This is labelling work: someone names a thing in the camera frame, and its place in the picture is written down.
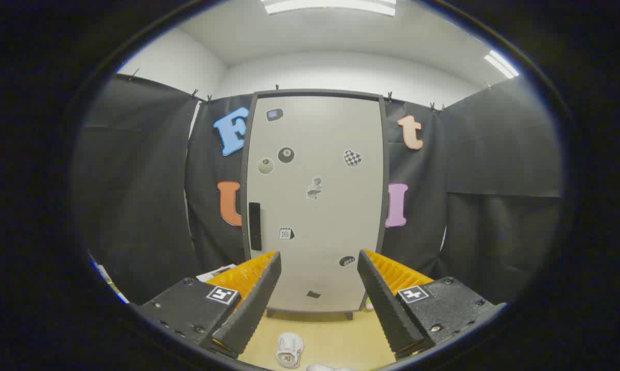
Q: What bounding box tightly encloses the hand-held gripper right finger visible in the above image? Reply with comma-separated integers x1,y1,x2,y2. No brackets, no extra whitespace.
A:
357,249,507,360

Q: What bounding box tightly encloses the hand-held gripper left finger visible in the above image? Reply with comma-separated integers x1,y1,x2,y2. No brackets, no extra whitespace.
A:
131,250,283,360

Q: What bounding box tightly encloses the white shoe with printed pattern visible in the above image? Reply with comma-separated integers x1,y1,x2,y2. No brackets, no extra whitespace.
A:
276,332,305,369

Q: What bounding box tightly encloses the black door handle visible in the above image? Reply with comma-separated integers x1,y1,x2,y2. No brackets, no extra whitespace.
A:
249,203,262,251

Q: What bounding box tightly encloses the dark grey shoe cabinet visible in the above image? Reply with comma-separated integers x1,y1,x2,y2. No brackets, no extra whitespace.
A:
240,89,391,321

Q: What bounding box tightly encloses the white and yellow packet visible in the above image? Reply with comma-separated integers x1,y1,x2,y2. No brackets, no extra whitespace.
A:
90,255,130,305

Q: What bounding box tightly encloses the small ceiling light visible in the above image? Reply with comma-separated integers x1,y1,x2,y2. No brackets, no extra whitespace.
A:
484,50,520,79

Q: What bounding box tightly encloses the long ceiling light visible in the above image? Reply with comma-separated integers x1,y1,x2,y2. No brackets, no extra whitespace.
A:
261,0,397,17

